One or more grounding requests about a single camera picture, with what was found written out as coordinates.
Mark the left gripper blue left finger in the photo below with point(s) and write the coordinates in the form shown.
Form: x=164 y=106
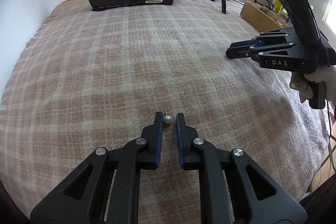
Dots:
x=145 y=151

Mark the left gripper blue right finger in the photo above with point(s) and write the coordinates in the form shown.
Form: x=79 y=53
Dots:
x=194 y=152

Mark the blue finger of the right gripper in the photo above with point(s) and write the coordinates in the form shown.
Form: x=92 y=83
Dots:
x=237 y=53
x=247 y=43

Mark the small pearl stud earring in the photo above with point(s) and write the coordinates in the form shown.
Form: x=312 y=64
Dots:
x=167 y=119

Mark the right white gloved hand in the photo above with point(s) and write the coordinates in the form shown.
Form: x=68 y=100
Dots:
x=327 y=75

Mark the cardboard box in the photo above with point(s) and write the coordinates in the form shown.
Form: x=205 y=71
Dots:
x=262 y=18

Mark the pink plaid blanket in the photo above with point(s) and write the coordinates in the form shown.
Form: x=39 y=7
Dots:
x=91 y=79

